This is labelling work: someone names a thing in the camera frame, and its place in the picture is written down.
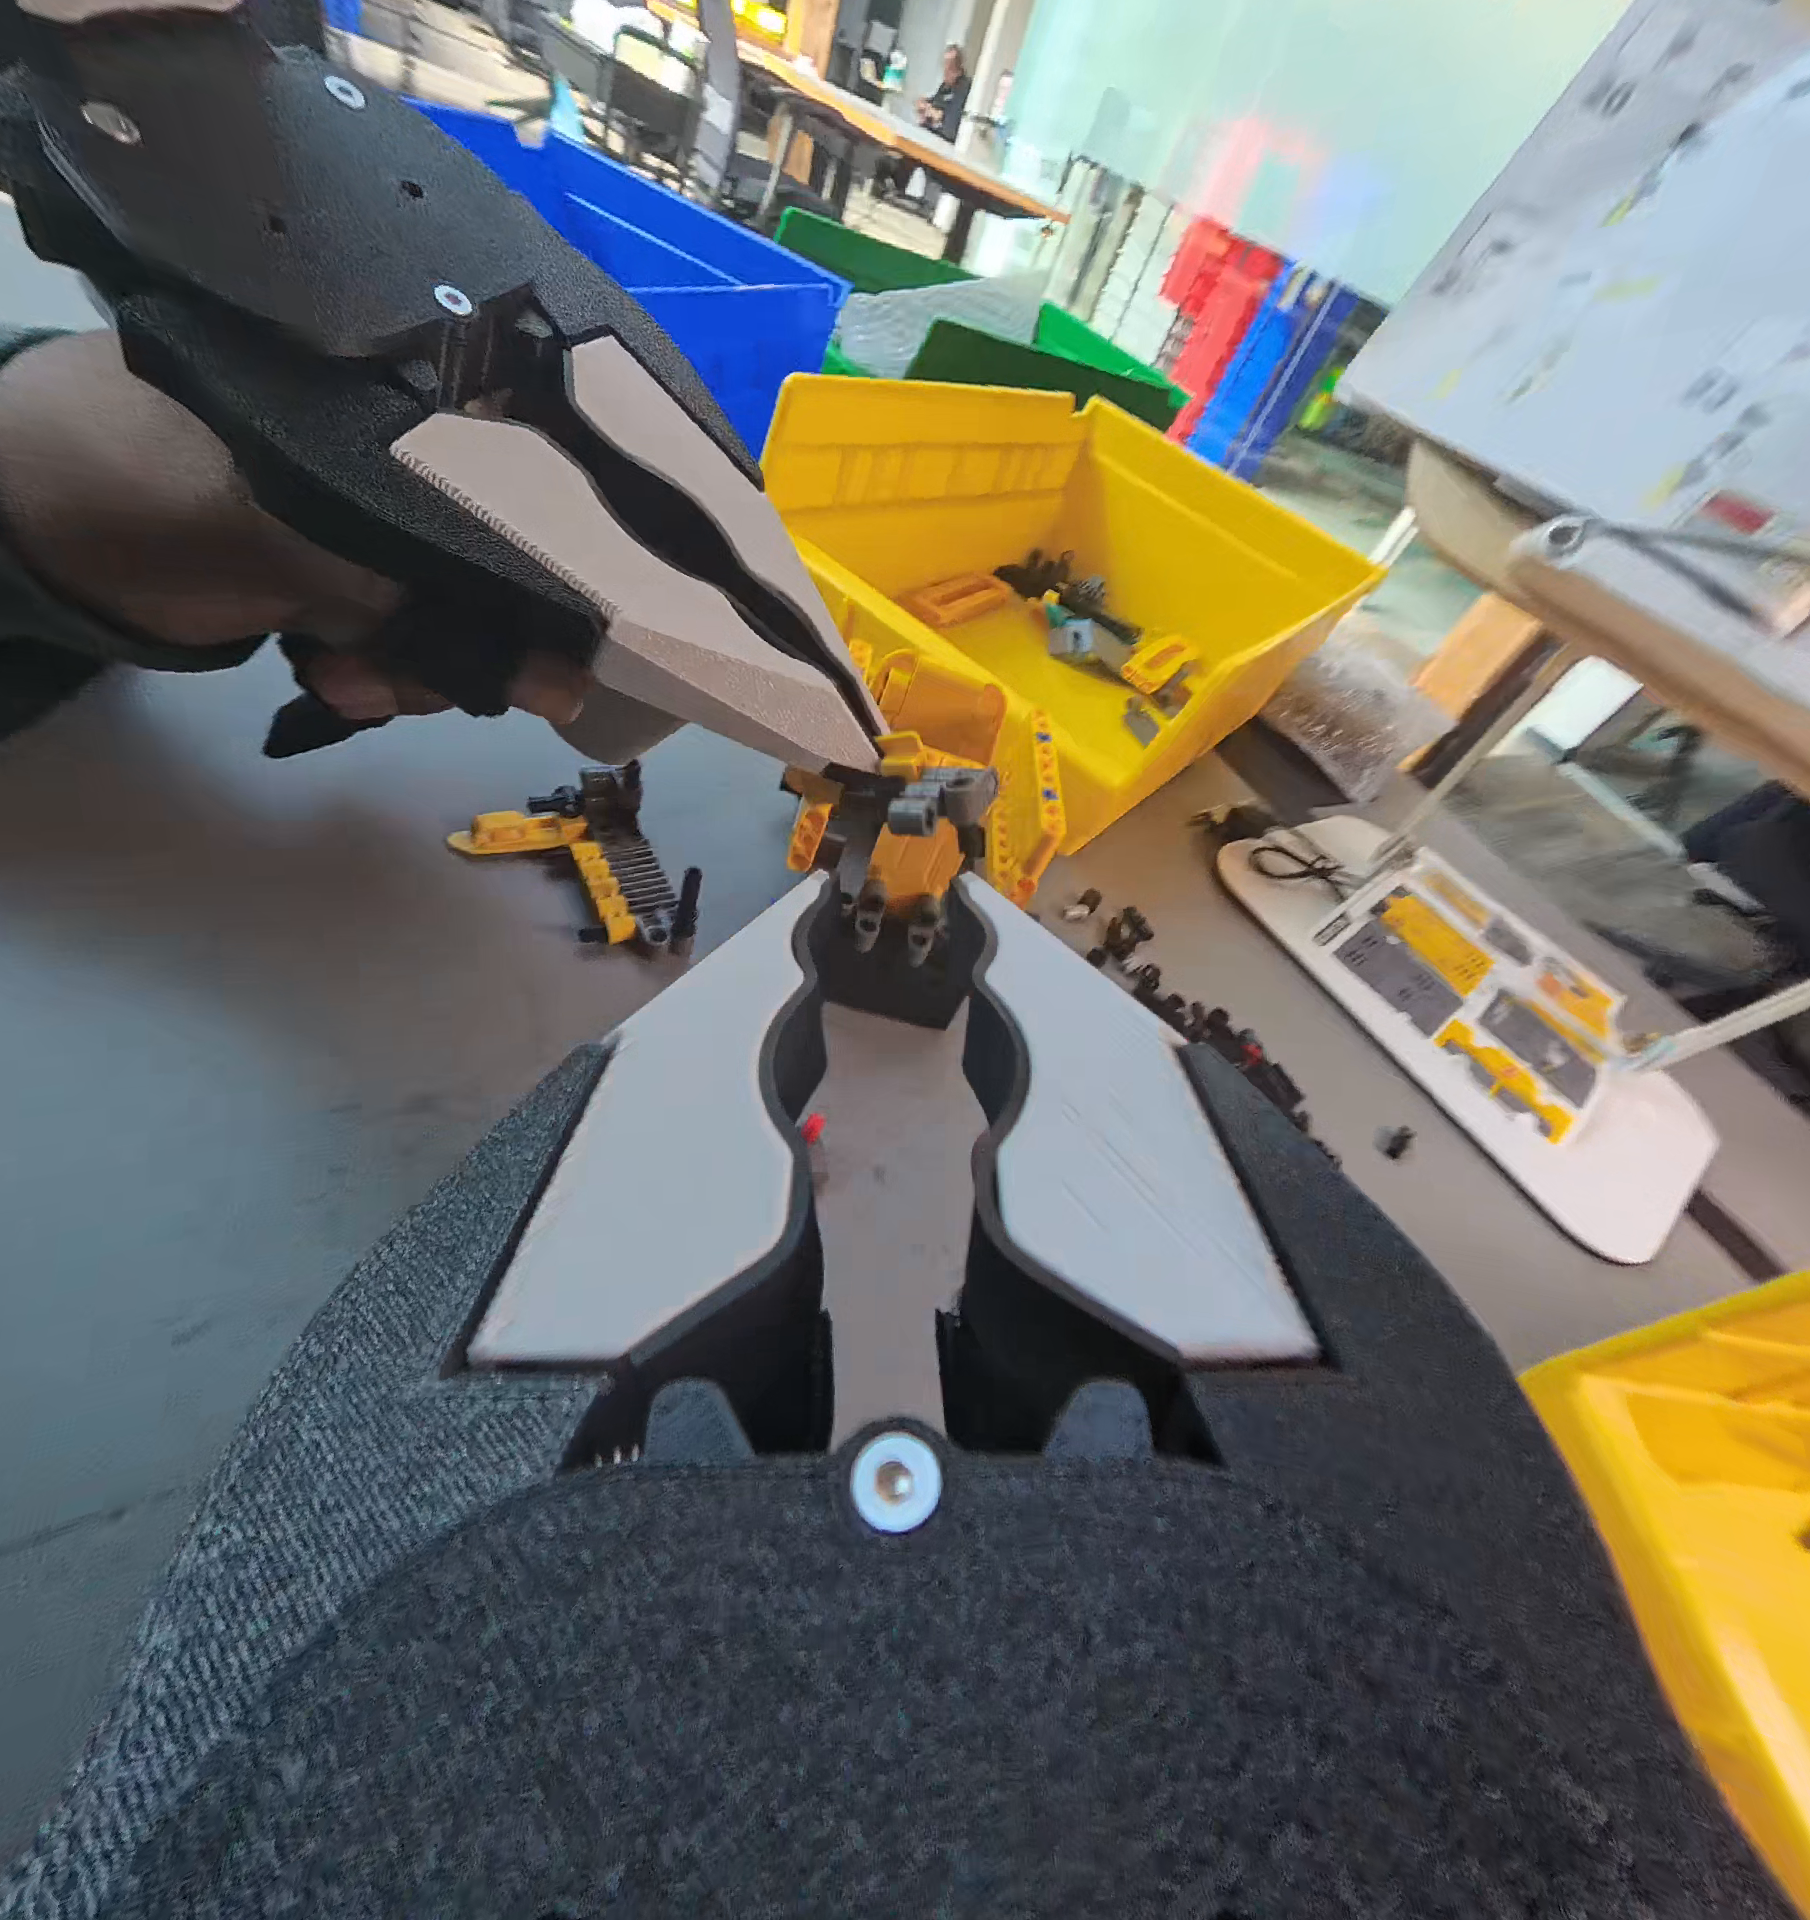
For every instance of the open instruction booklet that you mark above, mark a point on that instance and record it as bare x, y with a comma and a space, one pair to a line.
1656, 271

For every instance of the printed instruction sheet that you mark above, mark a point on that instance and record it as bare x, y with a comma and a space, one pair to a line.
1477, 1006

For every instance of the yellow black lego model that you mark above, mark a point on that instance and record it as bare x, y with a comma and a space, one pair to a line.
966, 715

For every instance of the clear plastic bag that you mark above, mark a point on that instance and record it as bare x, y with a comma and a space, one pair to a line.
951, 316

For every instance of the pile of small lego pins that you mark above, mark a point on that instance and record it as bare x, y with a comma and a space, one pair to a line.
1205, 1037

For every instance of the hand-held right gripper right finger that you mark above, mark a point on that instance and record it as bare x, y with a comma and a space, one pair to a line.
1146, 1201

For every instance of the black lego parts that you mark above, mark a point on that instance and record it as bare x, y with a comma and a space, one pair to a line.
1040, 586

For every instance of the bubble wrap sheet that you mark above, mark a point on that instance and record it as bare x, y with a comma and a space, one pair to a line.
1356, 721

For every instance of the grey lego piece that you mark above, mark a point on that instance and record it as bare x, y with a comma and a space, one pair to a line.
1080, 631

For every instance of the short yellow lego beam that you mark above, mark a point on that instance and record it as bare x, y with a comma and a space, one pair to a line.
1161, 668

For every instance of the stack of red blue bins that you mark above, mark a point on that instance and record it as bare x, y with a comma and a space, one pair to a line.
1267, 347

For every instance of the small yellow lego subassembly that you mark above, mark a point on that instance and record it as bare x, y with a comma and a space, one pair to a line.
912, 848

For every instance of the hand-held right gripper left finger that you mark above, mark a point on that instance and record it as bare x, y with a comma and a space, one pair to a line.
651, 1201

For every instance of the white book stand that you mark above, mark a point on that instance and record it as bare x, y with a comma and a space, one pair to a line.
1626, 1170

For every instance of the green storage bin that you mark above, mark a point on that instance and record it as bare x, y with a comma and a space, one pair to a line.
996, 376

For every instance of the person's left hand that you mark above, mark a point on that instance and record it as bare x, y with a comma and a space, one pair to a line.
126, 511

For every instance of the yellow lego subassembly with rack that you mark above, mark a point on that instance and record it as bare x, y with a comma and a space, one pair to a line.
575, 855

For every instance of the yellow bin with small parts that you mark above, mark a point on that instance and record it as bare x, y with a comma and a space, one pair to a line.
1717, 1563

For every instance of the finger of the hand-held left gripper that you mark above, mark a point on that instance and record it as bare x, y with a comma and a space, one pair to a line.
681, 436
605, 602

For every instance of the large yellow storage bin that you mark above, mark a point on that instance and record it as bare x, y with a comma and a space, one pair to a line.
1205, 525

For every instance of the black office chair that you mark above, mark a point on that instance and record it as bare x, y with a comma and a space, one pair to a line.
1774, 855
651, 91

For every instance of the wooden office table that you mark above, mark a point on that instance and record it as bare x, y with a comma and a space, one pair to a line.
877, 150

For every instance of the blue storage bin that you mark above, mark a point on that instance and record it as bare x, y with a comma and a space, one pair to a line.
665, 271

